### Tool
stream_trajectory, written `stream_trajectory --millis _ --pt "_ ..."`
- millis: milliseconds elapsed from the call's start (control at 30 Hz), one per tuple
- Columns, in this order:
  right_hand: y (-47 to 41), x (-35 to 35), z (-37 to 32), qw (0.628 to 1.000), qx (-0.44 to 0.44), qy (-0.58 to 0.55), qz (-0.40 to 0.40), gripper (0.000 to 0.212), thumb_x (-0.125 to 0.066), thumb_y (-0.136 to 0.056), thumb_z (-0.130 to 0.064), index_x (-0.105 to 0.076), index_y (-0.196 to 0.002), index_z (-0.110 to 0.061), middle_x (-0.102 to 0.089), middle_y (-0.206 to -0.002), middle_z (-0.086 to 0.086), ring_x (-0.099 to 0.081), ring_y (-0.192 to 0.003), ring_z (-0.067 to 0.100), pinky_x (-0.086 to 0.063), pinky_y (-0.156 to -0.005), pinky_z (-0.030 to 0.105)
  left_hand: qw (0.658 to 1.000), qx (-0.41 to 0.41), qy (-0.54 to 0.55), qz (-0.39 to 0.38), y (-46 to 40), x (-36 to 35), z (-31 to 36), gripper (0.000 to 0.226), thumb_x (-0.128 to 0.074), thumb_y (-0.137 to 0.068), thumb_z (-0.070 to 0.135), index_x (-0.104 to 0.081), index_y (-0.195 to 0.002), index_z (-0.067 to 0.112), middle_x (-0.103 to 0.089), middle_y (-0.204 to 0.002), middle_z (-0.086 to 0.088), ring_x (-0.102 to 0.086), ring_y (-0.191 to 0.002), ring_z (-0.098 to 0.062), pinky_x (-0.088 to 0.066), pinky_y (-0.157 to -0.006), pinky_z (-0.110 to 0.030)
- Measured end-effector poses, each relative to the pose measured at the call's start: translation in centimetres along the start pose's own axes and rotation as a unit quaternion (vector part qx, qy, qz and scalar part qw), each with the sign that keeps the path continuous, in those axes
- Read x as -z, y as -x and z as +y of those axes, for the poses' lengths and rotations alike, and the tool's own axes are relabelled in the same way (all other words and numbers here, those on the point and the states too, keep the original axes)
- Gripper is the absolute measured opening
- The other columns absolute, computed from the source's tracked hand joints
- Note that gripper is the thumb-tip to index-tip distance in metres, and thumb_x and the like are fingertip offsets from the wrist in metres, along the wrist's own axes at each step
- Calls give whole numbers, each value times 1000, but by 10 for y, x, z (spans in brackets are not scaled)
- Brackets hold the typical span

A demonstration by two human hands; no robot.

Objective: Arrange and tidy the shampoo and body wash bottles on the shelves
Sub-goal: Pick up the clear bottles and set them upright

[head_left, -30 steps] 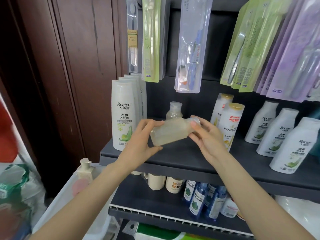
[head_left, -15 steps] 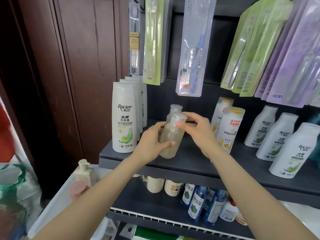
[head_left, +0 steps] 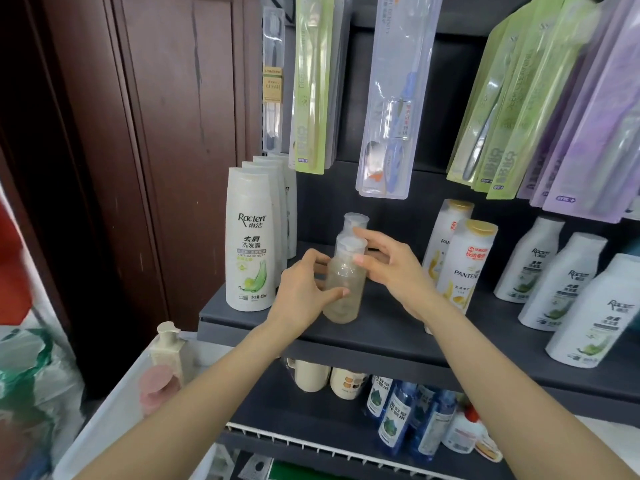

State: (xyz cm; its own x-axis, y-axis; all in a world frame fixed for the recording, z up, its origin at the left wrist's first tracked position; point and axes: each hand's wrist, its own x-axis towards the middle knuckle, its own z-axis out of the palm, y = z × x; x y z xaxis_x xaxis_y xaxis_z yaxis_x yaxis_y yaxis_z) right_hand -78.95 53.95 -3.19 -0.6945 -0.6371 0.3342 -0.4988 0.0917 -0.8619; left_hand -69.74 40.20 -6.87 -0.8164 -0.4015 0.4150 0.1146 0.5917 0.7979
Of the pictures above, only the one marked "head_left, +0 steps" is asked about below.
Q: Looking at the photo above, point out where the person's right hand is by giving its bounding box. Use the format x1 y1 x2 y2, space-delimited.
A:
352 229 454 328

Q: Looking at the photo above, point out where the person's left hand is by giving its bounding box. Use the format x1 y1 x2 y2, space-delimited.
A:
266 248 351 340

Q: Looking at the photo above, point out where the clear plastic bottle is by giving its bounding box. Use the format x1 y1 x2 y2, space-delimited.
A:
322 234 369 324
342 213 371 245

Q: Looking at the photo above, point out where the person's left forearm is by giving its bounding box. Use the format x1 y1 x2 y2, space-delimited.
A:
74 320 301 480

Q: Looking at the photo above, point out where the person's right forearm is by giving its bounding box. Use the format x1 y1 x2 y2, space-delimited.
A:
424 306 640 480

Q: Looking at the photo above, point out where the dark grey shelf unit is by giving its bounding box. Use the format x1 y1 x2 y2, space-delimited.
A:
197 0 640 480

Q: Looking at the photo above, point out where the white shampoo bottle gold cap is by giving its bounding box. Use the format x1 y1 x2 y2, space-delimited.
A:
436 219 499 316
422 199 475 291

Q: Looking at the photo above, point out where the cream bottle dark label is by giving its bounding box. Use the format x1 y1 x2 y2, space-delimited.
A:
329 367 370 401

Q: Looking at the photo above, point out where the white shampoo bottle green label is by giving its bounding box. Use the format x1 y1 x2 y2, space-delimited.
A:
224 167 277 312
242 161 285 290
252 155 290 265
265 153 299 260

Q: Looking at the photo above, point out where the blue bottle green label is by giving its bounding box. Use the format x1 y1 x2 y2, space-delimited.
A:
377 380 419 458
366 377 394 421

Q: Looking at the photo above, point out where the white squat shampoo bottle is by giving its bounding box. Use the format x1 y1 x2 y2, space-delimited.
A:
493 216 566 304
544 253 640 368
517 232 609 332

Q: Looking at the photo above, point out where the blue bottle white label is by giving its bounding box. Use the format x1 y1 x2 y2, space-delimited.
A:
409 387 459 463

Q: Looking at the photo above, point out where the cream pump bottle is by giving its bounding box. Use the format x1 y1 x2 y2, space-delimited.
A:
148 321 186 386

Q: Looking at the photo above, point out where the blue toothbrush pack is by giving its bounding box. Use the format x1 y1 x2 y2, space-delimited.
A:
355 0 444 200

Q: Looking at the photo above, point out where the white bottle red cap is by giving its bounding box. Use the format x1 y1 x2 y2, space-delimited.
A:
442 404 489 456

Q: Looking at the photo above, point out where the green toothbrush pack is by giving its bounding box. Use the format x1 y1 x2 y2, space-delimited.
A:
293 0 336 175

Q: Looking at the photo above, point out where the pink pump bottle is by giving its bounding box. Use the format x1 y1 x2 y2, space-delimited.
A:
138 364 182 418

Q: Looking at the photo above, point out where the white bottle orange label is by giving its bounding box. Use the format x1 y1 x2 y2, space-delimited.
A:
474 429 504 463

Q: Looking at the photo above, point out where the black toothbrush pack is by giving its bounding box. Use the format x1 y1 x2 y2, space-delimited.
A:
262 7 286 151

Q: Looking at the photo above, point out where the row of green toothbrush packs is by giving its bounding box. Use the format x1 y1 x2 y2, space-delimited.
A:
446 0 593 201

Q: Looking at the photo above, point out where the brown wooden door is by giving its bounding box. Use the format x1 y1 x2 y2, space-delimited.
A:
0 0 266 400

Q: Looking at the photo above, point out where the white plastic bin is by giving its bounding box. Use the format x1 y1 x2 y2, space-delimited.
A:
52 330 232 480

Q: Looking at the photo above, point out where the row of purple toothbrush packs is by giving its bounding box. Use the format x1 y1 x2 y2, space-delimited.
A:
516 0 640 225

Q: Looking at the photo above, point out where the red white green plastic bag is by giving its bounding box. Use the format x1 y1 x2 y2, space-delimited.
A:
0 182 87 480

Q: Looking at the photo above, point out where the white shelf price rail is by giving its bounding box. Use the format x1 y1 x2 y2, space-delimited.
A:
224 421 453 480

